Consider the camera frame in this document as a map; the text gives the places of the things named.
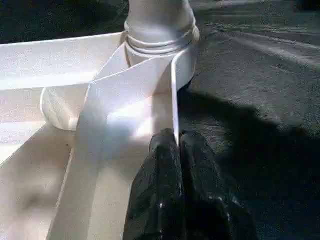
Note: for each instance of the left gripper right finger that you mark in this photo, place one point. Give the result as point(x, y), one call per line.
point(215, 205)

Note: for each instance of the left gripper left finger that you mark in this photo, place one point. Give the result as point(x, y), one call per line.
point(157, 197)

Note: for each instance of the white plastic table top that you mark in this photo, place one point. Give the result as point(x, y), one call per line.
point(75, 125)

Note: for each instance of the white plastic table leg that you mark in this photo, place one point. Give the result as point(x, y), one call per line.
point(160, 25)

